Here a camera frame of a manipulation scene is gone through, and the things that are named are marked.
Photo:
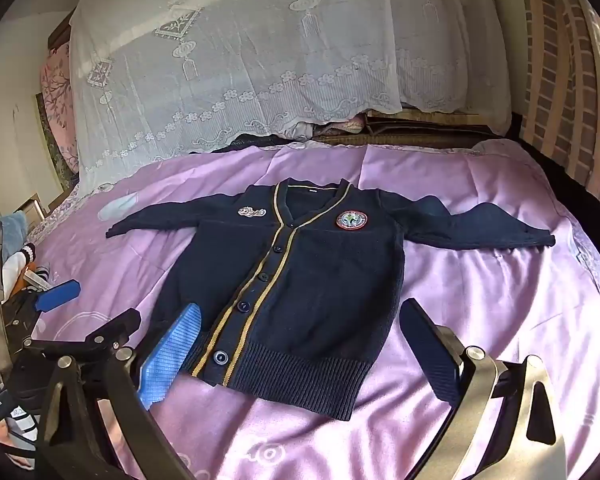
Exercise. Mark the folded bedding pile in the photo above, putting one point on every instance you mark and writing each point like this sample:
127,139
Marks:
349,124

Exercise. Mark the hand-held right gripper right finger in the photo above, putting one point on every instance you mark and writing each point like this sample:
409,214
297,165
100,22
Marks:
427,355

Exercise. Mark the small picture frame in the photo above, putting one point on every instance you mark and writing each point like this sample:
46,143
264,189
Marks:
30,207

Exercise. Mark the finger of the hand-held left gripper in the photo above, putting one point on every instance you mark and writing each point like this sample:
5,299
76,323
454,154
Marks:
55,297
107,329

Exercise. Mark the white lace cloth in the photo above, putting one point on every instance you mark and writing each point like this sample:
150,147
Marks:
230,60

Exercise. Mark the light blue cloth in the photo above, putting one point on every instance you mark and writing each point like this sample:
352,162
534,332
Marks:
12,230

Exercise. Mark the pink floral pillow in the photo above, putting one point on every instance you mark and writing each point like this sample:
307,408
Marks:
55,100

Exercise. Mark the navy knit cardigan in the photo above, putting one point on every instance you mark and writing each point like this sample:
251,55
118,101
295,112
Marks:
305,285

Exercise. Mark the brown woven mat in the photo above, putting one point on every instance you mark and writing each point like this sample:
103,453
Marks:
420,132

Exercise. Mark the white striped garment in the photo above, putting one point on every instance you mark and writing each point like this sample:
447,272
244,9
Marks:
16,267

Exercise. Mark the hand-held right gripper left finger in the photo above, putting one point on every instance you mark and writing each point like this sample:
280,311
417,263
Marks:
172,355

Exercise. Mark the pink blanket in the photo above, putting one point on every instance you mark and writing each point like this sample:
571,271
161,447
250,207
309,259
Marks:
505,310

